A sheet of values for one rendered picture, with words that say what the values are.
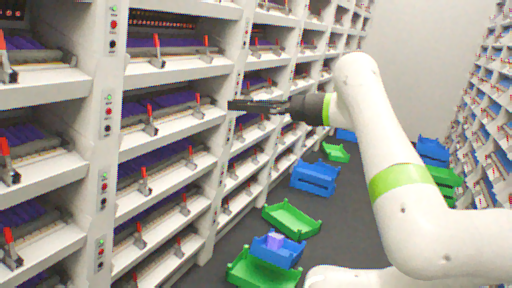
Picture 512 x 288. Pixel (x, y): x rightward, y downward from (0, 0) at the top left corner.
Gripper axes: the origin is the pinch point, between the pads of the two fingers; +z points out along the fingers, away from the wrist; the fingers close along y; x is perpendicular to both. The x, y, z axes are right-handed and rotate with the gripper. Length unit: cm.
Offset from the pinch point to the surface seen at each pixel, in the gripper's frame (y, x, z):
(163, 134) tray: -10.7, -8.5, 20.9
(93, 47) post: -39.7, 17.5, 15.5
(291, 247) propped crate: 70, -86, 5
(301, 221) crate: 103, -88, 10
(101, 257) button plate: -35, -38, 27
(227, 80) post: 30.3, 4.2, 20.0
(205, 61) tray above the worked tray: 11.3, 12.3, 18.3
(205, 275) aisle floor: 26, -83, 32
